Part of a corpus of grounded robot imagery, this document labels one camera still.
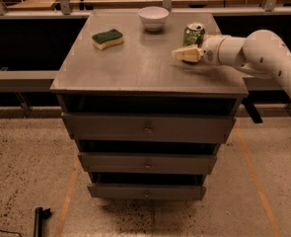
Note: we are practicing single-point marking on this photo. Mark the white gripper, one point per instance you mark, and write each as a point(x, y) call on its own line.
point(210, 49)

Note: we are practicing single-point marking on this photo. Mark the green soda can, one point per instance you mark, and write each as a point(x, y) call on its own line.
point(193, 34)

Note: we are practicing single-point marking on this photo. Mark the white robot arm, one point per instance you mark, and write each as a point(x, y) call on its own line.
point(262, 54)

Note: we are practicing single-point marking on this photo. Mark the green and yellow sponge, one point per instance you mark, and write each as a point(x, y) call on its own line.
point(107, 39)

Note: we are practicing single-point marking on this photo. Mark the white bowl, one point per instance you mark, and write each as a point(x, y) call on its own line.
point(153, 18)

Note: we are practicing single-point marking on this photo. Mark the grey drawer cabinet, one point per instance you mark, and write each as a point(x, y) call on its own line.
point(140, 77)

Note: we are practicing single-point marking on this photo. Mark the middle grey drawer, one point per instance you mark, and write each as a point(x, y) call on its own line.
point(147, 163)

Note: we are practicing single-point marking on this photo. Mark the grey drawer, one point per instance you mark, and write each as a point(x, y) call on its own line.
point(99, 190)
point(147, 163)
point(186, 129)

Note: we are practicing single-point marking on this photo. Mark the top grey drawer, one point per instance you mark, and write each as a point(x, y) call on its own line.
point(186, 129)

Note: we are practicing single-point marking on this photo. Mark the bottom grey drawer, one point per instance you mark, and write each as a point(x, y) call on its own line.
point(99, 190)

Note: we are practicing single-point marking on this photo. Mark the black tool on floor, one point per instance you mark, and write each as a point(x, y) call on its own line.
point(41, 215)

